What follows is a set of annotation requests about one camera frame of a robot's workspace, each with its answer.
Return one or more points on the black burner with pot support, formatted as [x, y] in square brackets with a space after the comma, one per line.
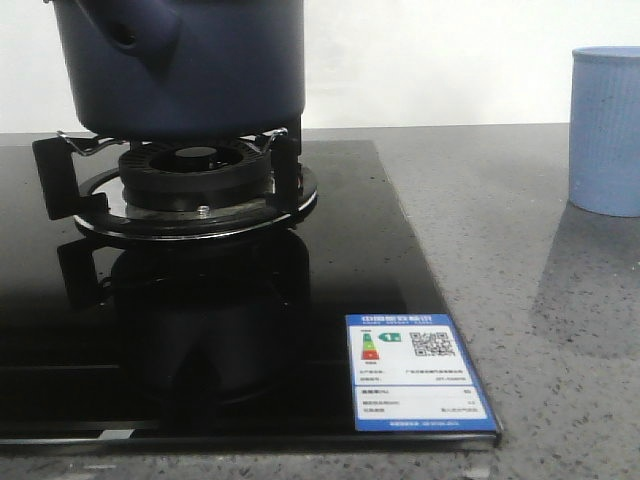
[179, 192]

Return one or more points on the dark blue saucepan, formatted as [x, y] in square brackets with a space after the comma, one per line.
[183, 70]

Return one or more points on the blue energy label sticker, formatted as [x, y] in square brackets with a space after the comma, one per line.
[410, 373]

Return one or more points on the light blue ribbed cup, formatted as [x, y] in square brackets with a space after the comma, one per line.
[604, 130]

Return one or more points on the black glass gas stove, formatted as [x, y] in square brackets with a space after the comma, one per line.
[239, 345]

